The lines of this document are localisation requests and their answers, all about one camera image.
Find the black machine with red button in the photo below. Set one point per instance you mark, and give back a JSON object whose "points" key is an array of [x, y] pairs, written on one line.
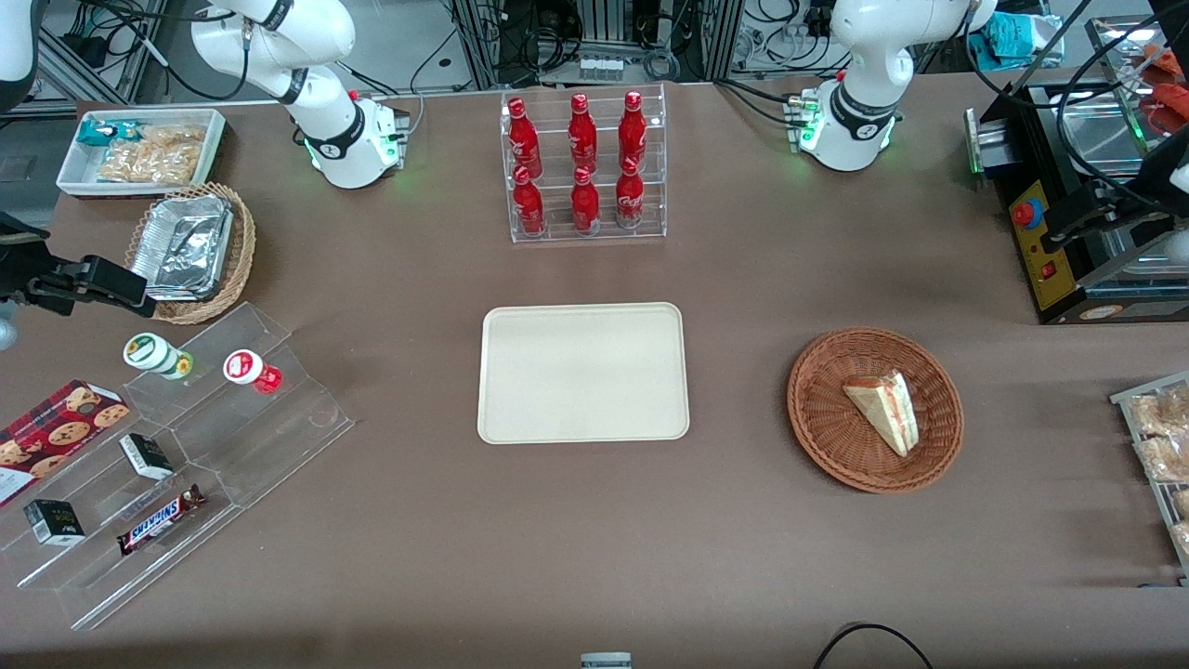
{"points": [[1033, 265]]}

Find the red plaid cookie box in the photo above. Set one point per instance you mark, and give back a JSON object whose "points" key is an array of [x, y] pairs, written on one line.
{"points": [[56, 432]]}

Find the Snickers chocolate bar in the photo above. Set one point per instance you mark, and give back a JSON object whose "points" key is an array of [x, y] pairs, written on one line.
{"points": [[160, 520]]}

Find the clear acrylic bottle rack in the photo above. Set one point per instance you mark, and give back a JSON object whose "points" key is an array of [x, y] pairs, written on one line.
{"points": [[557, 228]]}

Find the light tan wicker basket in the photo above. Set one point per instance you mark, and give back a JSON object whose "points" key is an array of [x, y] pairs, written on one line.
{"points": [[243, 232]]}

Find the beige plastic tray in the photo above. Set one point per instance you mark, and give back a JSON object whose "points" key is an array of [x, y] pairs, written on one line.
{"points": [[583, 373]]}

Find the green lid yogurt cup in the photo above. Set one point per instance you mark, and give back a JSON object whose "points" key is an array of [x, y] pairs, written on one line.
{"points": [[153, 353]]}

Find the red cola bottle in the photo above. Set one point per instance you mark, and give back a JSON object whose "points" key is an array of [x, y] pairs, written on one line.
{"points": [[630, 200], [582, 135], [633, 130], [585, 206], [529, 206], [524, 137]]}

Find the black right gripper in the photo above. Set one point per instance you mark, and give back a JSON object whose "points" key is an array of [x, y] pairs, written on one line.
{"points": [[20, 271]]}

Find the clear bag of crackers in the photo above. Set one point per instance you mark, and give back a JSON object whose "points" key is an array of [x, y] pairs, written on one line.
{"points": [[153, 160]]}

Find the teal snack packet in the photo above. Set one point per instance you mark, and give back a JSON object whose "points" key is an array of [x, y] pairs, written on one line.
{"points": [[100, 132]]}

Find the dark brown wicker basket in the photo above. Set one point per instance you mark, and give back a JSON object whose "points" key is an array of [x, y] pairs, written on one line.
{"points": [[827, 418]]}

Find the white rectangular bin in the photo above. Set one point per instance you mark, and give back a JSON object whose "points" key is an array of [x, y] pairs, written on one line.
{"points": [[79, 177]]}

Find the red lid yogurt cup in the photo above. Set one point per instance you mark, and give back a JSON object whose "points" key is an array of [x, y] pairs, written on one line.
{"points": [[246, 367]]}

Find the small grey device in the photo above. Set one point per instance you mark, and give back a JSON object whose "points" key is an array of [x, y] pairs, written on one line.
{"points": [[606, 662]]}

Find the wrapped pastry pack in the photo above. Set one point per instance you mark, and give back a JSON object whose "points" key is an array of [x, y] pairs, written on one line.
{"points": [[1166, 412], [1169, 458]]}

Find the red packet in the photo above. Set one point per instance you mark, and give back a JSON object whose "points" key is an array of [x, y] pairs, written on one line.
{"points": [[1172, 102]]}

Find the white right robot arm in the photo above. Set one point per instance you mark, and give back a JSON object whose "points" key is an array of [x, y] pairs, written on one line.
{"points": [[334, 121]]}

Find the triangle sandwich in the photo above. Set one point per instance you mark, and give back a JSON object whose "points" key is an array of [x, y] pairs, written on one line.
{"points": [[887, 409]]}

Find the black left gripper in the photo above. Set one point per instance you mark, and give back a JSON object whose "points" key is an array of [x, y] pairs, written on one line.
{"points": [[1155, 170]]}

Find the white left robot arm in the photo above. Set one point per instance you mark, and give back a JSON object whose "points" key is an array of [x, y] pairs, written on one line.
{"points": [[864, 56]]}

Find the aluminium frame rack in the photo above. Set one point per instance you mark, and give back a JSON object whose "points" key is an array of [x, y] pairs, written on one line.
{"points": [[715, 37]]}

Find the small black carton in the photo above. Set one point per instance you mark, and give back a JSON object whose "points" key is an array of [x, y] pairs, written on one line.
{"points": [[54, 522], [147, 455]]}

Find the clear acrylic step display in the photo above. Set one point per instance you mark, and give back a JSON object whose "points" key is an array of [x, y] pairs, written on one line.
{"points": [[269, 437]]}

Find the teal plastic bag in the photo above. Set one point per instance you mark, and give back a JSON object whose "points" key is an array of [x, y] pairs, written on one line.
{"points": [[1017, 39]]}

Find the stack of foil containers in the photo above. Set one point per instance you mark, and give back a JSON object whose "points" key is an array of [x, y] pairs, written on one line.
{"points": [[181, 246]]}

